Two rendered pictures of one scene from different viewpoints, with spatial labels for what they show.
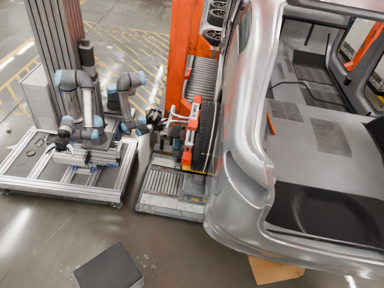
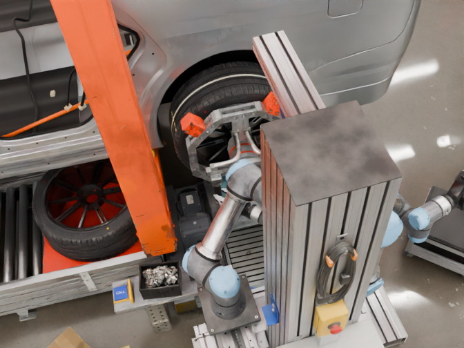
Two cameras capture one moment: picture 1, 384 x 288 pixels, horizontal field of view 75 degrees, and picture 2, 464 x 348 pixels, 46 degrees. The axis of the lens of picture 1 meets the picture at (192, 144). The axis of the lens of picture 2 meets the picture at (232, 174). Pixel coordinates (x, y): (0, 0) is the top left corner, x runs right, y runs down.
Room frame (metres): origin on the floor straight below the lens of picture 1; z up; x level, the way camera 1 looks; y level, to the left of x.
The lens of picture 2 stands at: (2.04, 1.82, 3.00)
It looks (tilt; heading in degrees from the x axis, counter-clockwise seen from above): 53 degrees down; 262
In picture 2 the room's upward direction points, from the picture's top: 6 degrees counter-clockwise
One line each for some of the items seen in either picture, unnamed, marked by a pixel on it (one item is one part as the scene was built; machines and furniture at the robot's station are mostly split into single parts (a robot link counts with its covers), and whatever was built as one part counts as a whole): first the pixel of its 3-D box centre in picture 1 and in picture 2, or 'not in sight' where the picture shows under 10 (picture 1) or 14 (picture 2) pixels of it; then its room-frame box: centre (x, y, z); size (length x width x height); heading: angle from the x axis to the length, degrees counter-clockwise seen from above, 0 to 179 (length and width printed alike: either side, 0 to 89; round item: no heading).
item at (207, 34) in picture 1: (216, 39); not in sight; (5.35, -0.11, 0.39); 0.66 x 0.66 x 0.24
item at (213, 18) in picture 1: (220, 18); not in sight; (6.80, -0.11, 0.39); 0.66 x 0.66 x 0.24
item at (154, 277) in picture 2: (153, 118); (160, 279); (2.28, 0.50, 0.51); 0.20 x 0.14 x 0.13; 173
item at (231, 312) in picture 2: (114, 102); (227, 297); (1.98, 0.84, 0.87); 0.15 x 0.15 x 0.10
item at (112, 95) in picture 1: (114, 91); (224, 284); (1.98, 0.83, 0.98); 0.13 x 0.12 x 0.14; 125
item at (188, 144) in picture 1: (190, 134); (240, 146); (1.74, 0.03, 0.85); 0.54 x 0.07 x 0.54; 1
